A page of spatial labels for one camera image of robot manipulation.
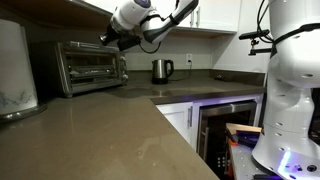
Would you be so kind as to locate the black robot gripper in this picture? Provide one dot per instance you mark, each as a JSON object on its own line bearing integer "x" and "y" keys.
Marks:
{"x": 114, "y": 33}

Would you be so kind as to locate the steel electric kettle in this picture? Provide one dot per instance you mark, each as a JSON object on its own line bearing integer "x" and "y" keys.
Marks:
{"x": 160, "y": 70}

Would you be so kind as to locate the white cylindrical container metal base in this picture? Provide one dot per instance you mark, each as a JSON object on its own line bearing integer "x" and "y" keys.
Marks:
{"x": 16, "y": 73}

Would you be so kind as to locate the white lower cabinet door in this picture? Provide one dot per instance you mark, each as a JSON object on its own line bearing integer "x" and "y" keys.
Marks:
{"x": 176, "y": 116}

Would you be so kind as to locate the white upper kitchen cabinet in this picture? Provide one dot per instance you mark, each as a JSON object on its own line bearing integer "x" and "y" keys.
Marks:
{"x": 220, "y": 15}

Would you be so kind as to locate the small dark countertop object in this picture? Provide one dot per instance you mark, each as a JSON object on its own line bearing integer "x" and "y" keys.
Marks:
{"x": 221, "y": 78}

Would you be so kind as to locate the steel undercounter beverage cooler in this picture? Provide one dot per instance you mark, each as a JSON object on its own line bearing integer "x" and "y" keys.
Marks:
{"x": 213, "y": 140}

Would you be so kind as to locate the orange clamp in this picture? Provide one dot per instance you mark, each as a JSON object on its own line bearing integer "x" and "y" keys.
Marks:
{"x": 232, "y": 142}

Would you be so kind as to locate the wooden board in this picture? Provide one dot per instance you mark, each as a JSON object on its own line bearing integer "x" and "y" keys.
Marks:
{"x": 243, "y": 127}

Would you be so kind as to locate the dark purple-lit box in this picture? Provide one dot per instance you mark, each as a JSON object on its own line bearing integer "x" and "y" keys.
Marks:
{"x": 248, "y": 138}

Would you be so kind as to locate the grey perforated robot table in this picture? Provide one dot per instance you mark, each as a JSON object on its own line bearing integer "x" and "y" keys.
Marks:
{"x": 243, "y": 163}

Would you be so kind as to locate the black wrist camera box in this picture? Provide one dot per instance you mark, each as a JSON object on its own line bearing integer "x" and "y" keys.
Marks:
{"x": 129, "y": 42}

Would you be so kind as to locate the white wall outlet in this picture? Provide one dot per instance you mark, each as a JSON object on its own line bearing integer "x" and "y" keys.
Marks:
{"x": 189, "y": 59}

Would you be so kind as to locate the black stereo camera bar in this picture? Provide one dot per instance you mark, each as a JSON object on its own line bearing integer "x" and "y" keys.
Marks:
{"x": 255, "y": 34}

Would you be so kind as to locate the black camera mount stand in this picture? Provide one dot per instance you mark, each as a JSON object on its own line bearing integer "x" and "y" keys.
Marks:
{"x": 258, "y": 50}

